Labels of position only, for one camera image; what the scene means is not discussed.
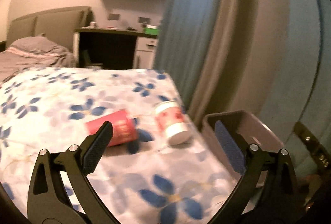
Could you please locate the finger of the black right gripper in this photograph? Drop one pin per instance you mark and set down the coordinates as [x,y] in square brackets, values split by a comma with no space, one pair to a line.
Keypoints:
[317,151]

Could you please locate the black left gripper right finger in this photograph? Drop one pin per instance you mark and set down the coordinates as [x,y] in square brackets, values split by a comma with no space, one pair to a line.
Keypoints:
[278,200]

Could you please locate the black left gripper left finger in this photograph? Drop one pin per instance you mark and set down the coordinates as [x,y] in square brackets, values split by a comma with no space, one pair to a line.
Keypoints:
[48,201]

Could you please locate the brown trash bin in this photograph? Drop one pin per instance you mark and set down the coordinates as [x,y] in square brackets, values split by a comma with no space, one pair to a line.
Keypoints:
[243,123]

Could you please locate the blue beige curtain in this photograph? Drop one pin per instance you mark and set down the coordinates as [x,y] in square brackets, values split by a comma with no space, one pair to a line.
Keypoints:
[267,57]

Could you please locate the white red paper cup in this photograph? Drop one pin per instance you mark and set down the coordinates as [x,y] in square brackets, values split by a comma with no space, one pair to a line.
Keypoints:
[171,123]

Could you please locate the grey crumpled blanket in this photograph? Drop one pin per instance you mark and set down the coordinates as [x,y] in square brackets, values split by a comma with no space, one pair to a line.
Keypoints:
[31,52]

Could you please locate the dark desk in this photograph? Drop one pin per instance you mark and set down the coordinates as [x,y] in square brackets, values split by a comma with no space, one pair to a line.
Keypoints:
[106,48]

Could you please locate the grey padded headboard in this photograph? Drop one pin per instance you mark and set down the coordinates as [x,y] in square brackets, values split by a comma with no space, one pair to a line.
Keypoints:
[58,25]

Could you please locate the white drawer cabinet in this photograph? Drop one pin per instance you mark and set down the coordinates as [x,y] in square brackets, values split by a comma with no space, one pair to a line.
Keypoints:
[144,53]

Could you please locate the green box on desk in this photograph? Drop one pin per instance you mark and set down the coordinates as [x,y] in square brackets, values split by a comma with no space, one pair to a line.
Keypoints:
[151,30]

